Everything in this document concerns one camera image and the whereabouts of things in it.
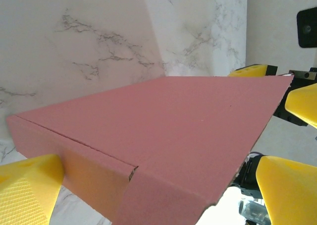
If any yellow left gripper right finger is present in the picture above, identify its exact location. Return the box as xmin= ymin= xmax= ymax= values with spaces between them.
xmin=256 ymin=155 xmax=317 ymax=225

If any pink white paper box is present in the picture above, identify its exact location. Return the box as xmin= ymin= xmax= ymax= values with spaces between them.
xmin=6 ymin=75 xmax=294 ymax=225

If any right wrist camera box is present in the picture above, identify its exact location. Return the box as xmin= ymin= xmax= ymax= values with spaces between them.
xmin=288 ymin=67 xmax=317 ymax=81

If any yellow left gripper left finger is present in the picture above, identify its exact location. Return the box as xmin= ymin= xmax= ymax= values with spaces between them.
xmin=0 ymin=154 xmax=65 ymax=225

